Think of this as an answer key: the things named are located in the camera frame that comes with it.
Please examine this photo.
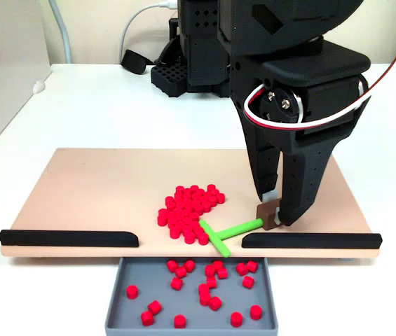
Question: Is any green T-shaped pusher tool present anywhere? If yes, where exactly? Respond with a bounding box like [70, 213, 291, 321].
[199, 201, 283, 259]

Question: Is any red granule pile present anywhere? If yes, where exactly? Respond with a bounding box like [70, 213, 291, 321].
[157, 183, 226, 246]

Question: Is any grey shallow tray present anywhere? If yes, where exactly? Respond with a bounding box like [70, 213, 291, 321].
[104, 256, 279, 336]

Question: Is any black plastic clamp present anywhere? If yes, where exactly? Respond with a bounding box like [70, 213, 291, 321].
[120, 49, 155, 75]

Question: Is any beige flat board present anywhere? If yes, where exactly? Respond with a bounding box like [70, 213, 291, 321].
[0, 148, 383, 262]

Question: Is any black edge rail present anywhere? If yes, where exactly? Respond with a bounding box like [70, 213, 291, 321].
[241, 232, 383, 250]
[0, 229, 139, 249]

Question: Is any white USB cable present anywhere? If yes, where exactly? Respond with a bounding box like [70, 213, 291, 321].
[118, 0, 177, 66]

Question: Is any pale grey cable conduit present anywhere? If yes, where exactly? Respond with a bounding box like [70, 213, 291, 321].
[48, 0, 72, 64]

